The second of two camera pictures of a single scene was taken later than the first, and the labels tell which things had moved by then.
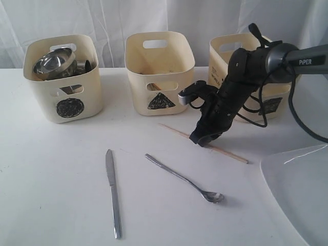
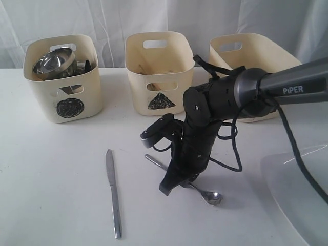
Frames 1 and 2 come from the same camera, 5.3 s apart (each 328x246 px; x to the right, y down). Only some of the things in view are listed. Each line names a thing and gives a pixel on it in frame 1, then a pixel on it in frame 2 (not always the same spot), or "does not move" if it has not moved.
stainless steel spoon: x=213 y=197 does not move
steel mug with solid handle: x=80 y=67 does not move
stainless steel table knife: x=109 y=169 does not move
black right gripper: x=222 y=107 to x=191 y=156
